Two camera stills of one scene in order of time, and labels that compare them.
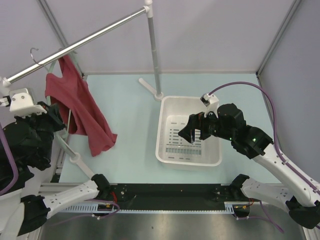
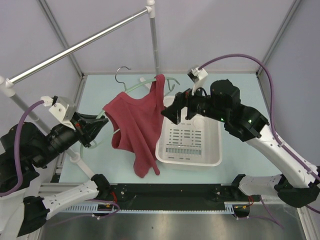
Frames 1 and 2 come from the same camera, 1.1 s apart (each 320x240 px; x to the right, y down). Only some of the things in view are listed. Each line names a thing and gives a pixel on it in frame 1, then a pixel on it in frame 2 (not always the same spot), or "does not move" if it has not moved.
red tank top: (86, 117) to (137, 124)
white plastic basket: (172, 149) does not move
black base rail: (170, 196) does not move
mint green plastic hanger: (59, 134) to (93, 141)
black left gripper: (53, 112) to (92, 128)
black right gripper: (196, 121) to (181, 99)
